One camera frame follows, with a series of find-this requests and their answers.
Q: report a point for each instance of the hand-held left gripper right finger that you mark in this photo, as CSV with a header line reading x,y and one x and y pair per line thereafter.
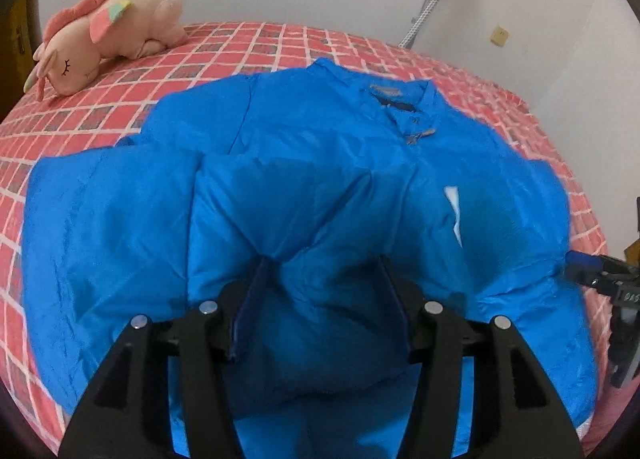
x,y
396,299

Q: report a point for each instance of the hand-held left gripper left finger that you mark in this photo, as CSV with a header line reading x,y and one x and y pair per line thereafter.
x,y
248,304

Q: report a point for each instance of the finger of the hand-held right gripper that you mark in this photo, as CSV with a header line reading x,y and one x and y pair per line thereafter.
x,y
582,266

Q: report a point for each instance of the blue puffer jacket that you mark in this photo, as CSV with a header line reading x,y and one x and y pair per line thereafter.
x,y
320,179

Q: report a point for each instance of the brown wooden furniture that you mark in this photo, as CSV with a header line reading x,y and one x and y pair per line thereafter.
x,y
634,244

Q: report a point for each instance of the red plaid bed sheet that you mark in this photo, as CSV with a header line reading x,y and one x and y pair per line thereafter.
x,y
210,54

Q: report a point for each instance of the pink unicorn plush toy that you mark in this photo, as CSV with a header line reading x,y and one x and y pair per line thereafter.
x,y
125,24

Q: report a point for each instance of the yellowed wall socket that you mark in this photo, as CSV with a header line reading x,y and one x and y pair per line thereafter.
x,y
498,35

